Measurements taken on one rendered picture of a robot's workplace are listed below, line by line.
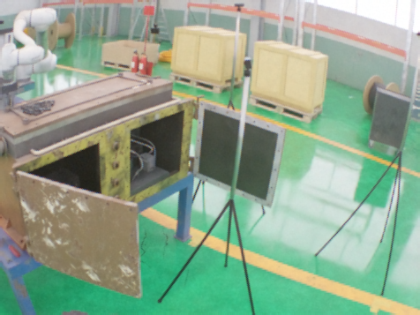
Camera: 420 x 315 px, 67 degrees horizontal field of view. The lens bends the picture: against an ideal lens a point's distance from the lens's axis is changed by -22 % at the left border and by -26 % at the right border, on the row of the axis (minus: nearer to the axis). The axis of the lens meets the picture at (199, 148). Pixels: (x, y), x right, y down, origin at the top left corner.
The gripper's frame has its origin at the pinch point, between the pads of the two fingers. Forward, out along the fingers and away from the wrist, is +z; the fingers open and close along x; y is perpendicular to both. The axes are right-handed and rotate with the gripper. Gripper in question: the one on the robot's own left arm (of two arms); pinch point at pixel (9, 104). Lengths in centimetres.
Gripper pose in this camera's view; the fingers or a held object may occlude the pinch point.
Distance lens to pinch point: 231.3
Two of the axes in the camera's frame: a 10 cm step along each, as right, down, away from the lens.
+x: 5.8, -2.9, 7.6
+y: 8.1, 3.0, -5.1
